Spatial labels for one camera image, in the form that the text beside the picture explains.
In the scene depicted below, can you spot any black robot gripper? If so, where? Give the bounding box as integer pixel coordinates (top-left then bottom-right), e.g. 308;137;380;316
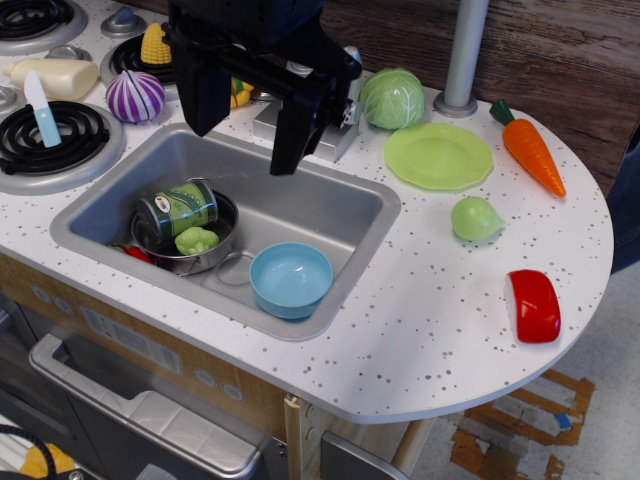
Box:
163;1;362;176

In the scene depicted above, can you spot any green toy pear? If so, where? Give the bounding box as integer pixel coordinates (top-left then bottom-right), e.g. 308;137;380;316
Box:
450;196;505;241

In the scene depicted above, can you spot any light blue plastic bowl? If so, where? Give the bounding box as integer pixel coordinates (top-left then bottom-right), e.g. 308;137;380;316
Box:
249;242;333;320

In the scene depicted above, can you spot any yellow toy bell pepper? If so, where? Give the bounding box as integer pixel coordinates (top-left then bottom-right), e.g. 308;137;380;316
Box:
231;77;254;108

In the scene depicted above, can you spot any yellow toy corn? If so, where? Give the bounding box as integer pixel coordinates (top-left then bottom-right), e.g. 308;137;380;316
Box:
140;23;172;65

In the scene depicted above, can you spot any purple toy onion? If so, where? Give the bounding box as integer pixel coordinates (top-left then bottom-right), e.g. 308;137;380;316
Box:
106;70;166;124

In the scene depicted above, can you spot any back right stove burner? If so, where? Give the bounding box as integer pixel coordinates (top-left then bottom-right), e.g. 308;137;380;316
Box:
100;34;179;101

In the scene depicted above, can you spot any stove burner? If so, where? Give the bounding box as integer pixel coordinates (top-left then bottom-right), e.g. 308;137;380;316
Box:
100;34;179;101
1;0;88;56
1;101;125;196

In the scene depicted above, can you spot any green toy cabbage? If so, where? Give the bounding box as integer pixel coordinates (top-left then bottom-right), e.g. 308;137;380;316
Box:
360;68;425;130

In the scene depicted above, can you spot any green toy can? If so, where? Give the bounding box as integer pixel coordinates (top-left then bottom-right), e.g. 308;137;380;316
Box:
136;178;218;243

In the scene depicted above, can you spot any grey metal sink basin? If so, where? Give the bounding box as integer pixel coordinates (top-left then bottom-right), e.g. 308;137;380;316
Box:
50;124;401;341

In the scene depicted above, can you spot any green toy broccoli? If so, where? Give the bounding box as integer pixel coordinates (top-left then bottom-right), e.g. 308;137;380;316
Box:
174;227;220;255

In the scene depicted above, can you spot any grey stove knob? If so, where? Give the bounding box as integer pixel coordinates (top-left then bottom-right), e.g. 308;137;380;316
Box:
100;6;147;38
45;44;92;62
0;86;25;116

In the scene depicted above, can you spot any front left stove burner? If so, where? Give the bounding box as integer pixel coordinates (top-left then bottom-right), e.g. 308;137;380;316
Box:
1;101;125;196

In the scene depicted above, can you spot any small metal pot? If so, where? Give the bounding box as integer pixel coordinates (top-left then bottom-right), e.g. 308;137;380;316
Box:
130;191;239;276

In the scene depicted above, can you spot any red toy pepper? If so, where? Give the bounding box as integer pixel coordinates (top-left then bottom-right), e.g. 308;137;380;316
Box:
109;243;154;265

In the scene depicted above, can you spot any cream toy bottle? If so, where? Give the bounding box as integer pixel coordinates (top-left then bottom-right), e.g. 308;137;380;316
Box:
2;58;99;101

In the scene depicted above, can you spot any back left stove burner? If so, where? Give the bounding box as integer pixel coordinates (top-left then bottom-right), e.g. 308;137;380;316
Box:
1;0;88;56

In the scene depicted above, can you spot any light green plastic plate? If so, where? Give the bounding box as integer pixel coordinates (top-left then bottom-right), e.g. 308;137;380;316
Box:
384;123;494;191

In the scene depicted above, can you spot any grey support pole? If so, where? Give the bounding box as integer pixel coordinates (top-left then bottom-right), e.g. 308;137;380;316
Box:
433;0;489;118

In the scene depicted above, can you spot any orange toy carrot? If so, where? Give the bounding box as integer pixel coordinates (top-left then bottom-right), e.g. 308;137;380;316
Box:
489;100;566;198

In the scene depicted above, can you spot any blue handled toy knife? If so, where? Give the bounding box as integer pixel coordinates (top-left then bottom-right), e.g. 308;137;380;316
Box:
24;70;62;148

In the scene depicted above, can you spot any silver oven door handle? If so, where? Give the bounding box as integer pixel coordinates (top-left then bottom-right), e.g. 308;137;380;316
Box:
29;334;269;479

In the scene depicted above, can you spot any black cable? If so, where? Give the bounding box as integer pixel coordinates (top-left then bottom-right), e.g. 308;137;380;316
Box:
0;423;63;476

